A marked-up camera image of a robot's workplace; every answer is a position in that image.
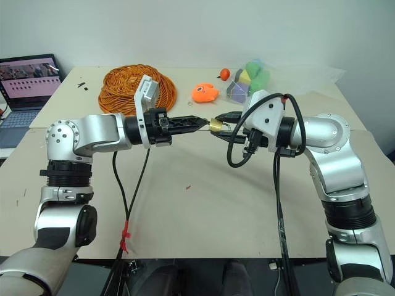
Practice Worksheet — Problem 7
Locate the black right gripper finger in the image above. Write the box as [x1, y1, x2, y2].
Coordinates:
[212, 130, 248, 145]
[215, 111, 245, 125]

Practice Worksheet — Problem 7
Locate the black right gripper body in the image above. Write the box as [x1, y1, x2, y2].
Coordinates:
[239, 111, 268, 147]

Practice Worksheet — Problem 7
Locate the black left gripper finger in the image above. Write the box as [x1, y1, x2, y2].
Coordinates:
[168, 114, 211, 126]
[168, 123, 208, 134]

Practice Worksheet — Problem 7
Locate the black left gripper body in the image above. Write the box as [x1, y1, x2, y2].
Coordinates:
[143, 107, 173, 148]

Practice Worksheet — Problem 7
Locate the brass padlock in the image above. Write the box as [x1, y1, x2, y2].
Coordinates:
[209, 118, 231, 133]

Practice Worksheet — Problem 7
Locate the orange plush fish toy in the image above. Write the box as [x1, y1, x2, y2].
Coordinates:
[191, 83, 221, 104]

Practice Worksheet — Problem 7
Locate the clear bag of coloured blocks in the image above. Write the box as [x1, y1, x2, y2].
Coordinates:
[226, 57, 273, 105]

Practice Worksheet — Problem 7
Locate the orange woven wicker basket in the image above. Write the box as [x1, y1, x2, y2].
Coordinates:
[98, 63, 180, 114]

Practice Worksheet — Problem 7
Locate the open laptop computer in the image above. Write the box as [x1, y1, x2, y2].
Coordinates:
[0, 53, 64, 150]

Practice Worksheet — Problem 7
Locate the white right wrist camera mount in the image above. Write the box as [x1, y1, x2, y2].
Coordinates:
[235, 89, 287, 138]

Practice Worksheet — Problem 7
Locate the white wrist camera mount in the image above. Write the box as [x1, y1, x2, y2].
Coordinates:
[235, 89, 287, 138]
[133, 74, 161, 149]

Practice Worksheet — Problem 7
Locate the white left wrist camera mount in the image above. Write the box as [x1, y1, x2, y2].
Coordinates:
[133, 74, 161, 149]

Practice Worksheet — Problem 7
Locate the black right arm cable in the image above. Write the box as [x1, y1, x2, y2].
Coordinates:
[227, 92, 309, 296]

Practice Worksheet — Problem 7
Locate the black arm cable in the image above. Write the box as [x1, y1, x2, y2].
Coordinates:
[227, 92, 309, 296]
[101, 146, 152, 296]

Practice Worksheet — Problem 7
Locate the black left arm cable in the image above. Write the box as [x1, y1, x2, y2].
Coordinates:
[101, 146, 152, 296]

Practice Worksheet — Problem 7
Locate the red tape on cable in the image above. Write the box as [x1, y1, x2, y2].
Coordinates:
[119, 220, 132, 254]

